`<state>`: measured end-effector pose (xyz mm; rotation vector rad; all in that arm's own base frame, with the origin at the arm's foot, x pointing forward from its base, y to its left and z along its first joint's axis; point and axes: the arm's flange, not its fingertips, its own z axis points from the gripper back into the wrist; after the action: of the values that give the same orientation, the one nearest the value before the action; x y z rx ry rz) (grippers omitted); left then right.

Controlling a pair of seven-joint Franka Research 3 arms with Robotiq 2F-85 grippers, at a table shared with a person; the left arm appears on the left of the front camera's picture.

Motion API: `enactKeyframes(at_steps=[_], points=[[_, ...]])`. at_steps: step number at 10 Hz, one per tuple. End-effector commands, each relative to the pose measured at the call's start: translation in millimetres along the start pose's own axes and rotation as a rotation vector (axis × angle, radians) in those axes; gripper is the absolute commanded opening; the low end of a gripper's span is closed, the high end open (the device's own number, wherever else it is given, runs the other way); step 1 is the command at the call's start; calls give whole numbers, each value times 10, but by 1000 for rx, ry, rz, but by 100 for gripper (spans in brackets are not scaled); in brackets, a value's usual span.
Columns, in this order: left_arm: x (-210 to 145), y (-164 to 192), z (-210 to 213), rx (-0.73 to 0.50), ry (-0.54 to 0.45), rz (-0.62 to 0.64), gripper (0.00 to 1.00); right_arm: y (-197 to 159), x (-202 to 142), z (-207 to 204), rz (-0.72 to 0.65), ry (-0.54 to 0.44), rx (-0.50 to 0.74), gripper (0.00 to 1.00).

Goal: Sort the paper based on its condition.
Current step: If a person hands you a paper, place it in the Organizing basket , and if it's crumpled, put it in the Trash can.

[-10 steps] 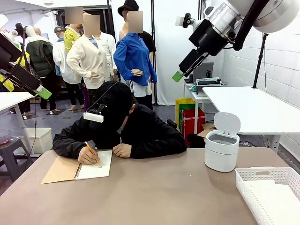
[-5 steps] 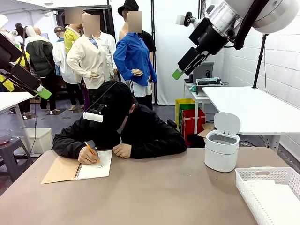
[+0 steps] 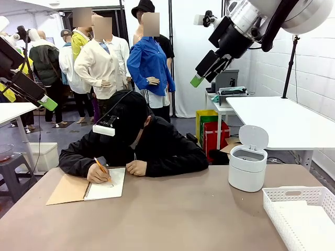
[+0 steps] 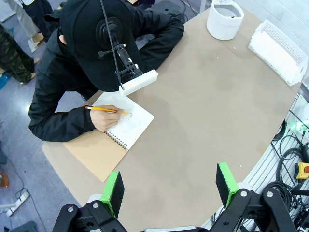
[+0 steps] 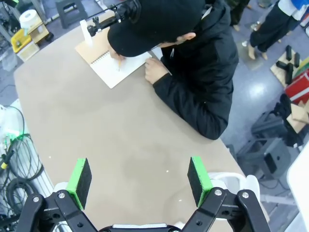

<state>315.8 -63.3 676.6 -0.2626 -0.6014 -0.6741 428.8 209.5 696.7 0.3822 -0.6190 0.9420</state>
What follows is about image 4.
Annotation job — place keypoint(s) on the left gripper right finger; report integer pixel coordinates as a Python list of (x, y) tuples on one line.
[(227, 183)]

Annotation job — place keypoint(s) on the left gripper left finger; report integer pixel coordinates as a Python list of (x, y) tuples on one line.
[(113, 191)]

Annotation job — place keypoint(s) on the spiral notebook kraft cover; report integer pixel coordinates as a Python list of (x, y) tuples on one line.
[(135, 125)]

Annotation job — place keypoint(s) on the yellow pencil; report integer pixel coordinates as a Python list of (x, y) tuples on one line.
[(101, 109)]

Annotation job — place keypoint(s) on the person's left forearm black sleeve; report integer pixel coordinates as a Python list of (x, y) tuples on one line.
[(164, 41)]

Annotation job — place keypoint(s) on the person's right forearm black sleeve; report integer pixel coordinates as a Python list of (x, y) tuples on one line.
[(60, 125)]

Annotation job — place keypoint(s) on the person's right hand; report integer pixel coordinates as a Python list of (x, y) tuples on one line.
[(106, 119)]

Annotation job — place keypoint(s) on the yellow emergency stop box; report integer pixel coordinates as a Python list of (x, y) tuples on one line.
[(301, 170)]

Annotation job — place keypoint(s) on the white power strip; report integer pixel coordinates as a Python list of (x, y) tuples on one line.
[(18, 203)]

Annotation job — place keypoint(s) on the white device green light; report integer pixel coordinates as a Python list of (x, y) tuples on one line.
[(300, 120)]

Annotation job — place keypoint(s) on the orange object on floor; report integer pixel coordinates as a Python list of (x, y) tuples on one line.
[(3, 181)]

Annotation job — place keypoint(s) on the black jacket torso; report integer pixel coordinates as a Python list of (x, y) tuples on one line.
[(55, 84)]

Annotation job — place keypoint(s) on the black baseball cap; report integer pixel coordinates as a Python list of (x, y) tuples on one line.
[(82, 43)]

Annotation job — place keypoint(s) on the blue object on floor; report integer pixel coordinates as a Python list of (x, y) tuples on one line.
[(3, 81)]

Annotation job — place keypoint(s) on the white perforated plastic basket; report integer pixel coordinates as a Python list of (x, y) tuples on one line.
[(285, 38)]

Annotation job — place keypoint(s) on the white round bin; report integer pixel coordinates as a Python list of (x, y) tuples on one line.
[(222, 26)]

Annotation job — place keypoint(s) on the person in camouflage trousers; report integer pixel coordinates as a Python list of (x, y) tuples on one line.
[(12, 60)]

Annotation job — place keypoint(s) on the black stool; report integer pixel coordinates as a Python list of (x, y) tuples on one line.
[(173, 7)]

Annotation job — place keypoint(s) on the person in beige trousers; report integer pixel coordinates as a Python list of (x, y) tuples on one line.
[(24, 21)]

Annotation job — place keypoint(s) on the white head camera box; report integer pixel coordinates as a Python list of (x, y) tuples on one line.
[(140, 82)]

